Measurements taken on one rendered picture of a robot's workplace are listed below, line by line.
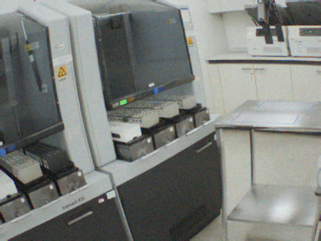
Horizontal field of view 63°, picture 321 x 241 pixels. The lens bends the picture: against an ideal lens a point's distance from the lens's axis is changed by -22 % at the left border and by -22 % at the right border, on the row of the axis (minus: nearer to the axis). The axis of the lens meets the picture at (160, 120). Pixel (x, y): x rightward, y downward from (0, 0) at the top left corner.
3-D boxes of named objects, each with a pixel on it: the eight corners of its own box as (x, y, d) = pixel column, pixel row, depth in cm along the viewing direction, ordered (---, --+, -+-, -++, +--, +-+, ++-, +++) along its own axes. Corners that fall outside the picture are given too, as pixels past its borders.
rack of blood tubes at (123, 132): (89, 138, 164) (87, 126, 162) (103, 132, 170) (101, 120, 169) (126, 145, 143) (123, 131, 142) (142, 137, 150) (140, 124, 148)
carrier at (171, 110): (176, 112, 175) (174, 102, 174) (179, 113, 174) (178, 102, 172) (161, 120, 167) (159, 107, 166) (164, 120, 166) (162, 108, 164)
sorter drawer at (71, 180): (13, 163, 160) (8, 150, 158) (29, 156, 170) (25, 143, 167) (67, 199, 111) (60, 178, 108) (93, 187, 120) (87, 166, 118)
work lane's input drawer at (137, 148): (60, 143, 188) (56, 129, 186) (77, 136, 197) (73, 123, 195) (139, 163, 138) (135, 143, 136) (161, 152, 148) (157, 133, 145)
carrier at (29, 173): (41, 174, 116) (36, 161, 115) (43, 175, 115) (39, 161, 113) (21, 183, 108) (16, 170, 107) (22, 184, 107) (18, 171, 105)
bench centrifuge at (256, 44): (247, 57, 340) (236, 5, 324) (266, 52, 381) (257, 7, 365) (287, 57, 301) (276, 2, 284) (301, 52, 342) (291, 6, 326)
